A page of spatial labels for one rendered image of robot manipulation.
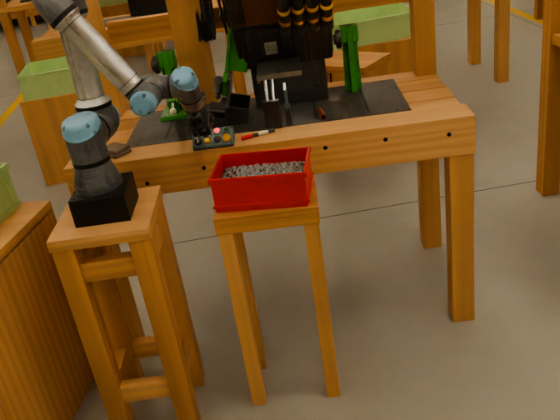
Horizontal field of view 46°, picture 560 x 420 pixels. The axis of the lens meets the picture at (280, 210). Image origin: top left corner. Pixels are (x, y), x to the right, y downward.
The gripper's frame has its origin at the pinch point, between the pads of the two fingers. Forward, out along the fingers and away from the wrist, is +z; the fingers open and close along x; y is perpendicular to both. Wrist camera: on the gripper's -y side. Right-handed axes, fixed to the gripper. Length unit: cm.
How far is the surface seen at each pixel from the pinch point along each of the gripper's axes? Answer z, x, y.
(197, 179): 14.7, -6.6, 9.6
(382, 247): 118, 66, -1
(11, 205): 9, -74, 14
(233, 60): -0.9, 11.8, -30.8
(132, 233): -16, -21, 45
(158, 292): 3, -18, 57
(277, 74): -9.6, 28.1, -14.1
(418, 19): 22, 88, -59
